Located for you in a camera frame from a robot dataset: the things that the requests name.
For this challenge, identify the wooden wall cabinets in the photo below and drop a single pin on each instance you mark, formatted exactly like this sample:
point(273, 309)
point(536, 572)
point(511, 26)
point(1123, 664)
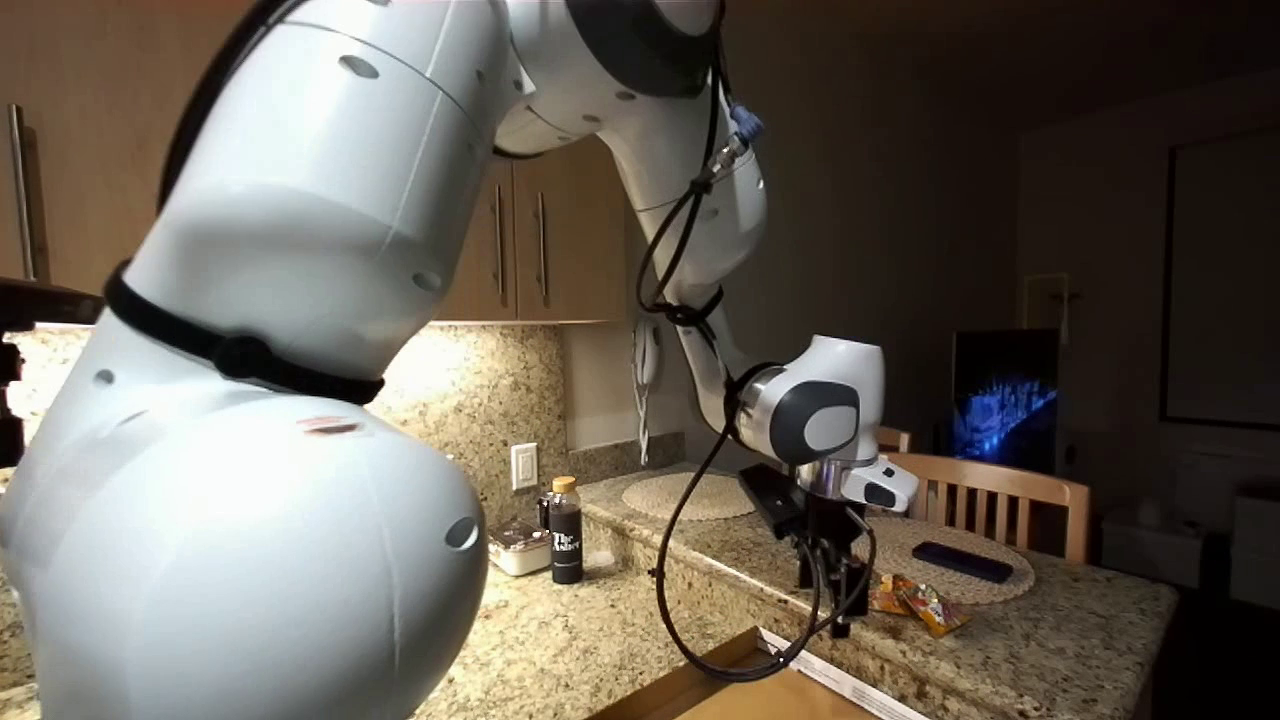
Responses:
point(532, 254)

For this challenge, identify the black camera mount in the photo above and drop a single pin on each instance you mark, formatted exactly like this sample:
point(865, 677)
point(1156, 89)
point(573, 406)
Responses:
point(25, 306)

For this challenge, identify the framed wall board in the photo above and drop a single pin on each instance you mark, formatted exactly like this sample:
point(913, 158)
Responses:
point(1226, 280)

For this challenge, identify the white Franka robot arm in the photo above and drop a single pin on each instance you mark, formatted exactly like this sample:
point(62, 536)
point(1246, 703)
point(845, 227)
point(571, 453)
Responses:
point(266, 563)

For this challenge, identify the white wall outlet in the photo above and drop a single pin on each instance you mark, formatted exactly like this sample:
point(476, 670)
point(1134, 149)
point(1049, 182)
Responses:
point(524, 465)

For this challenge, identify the black flat phone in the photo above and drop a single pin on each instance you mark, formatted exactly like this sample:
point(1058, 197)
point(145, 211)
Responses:
point(961, 563)

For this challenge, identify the dark sauce bottle yellow cap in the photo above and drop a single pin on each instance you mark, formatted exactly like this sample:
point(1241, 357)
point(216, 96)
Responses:
point(564, 532)

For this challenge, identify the yellow orange snack sachet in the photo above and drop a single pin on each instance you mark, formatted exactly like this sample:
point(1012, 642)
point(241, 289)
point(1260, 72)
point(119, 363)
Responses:
point(889, 597)

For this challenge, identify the wooden slat-back chair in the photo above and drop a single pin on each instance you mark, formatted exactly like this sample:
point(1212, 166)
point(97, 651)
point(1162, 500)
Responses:
point(895, 442)
point(1012, 500)

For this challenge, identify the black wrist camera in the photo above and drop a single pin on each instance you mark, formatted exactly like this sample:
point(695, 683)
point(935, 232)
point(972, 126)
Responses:
point(771, 497)

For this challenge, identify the wooden tray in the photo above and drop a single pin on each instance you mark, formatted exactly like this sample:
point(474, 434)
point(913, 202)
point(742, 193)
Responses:
point(760, 695)

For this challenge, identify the round woven placemat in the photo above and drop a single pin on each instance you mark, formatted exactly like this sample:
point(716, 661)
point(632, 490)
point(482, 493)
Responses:
point(972, 592)
point(686, 497)

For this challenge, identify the television screen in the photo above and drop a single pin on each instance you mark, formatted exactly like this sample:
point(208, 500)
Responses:
point(1004, 403)

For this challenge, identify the small white container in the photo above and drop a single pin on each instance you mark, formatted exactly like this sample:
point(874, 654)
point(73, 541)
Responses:
point(520, 552)

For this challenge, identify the yellow cartoon snack sachet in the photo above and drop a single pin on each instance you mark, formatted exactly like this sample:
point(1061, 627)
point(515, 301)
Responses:
point(937, 605)

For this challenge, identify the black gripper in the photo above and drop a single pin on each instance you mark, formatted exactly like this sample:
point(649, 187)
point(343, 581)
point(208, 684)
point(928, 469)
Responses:
point(828, 532)

